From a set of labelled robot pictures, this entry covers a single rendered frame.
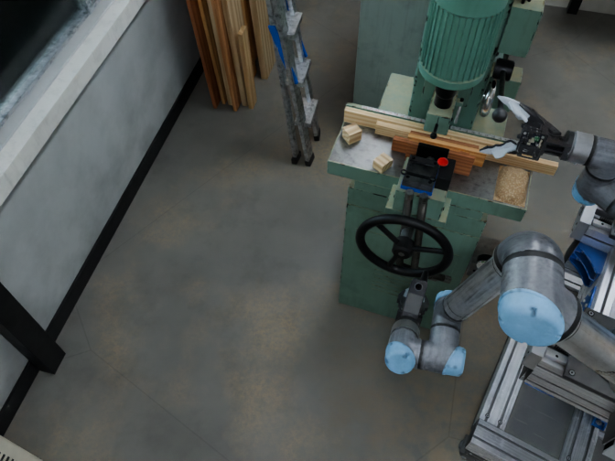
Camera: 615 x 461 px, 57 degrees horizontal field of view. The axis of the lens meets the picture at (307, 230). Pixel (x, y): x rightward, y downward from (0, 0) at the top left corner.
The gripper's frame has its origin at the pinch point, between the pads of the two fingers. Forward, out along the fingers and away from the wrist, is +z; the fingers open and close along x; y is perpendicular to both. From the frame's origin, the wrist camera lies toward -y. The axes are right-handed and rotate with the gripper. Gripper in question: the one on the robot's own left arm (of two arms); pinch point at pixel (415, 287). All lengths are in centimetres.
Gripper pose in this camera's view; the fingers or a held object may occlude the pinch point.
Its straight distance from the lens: 175.0
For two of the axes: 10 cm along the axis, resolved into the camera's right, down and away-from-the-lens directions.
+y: -1.5, 8.8, 4.4
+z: 2.8, -3.9, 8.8
